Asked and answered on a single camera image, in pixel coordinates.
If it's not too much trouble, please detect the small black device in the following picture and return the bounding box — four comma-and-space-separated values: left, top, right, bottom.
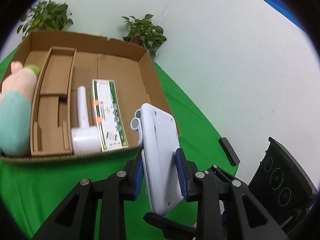
219, 137, 240, 166

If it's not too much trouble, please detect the narrow cardboard insert box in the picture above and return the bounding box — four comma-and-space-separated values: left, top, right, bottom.
30, 47, 76, 157

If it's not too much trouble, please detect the pink pig plush toy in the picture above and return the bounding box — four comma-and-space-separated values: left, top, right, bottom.
1, 61, 41, 157

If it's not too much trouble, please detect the right potted plant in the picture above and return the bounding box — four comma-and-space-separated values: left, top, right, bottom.
121, 14, 167, 59

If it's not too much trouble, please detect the potted plant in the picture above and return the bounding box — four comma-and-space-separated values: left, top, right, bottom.
16, 0, 73, 39
121, 14, 167, 59

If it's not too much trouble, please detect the white lint roller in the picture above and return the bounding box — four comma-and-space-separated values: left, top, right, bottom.
71, 86, 101, 155

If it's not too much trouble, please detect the green white medicine box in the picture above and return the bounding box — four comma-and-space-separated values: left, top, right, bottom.
91, 79, 129, 152

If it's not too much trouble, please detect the left potted plant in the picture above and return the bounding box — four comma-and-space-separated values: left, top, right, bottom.
16, 0, 73, 39

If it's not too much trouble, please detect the white plastic case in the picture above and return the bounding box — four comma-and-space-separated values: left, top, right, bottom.
130, 103, 183, 216

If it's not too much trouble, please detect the large cardboard tray box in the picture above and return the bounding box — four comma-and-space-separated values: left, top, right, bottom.
1, 31, 173, 162

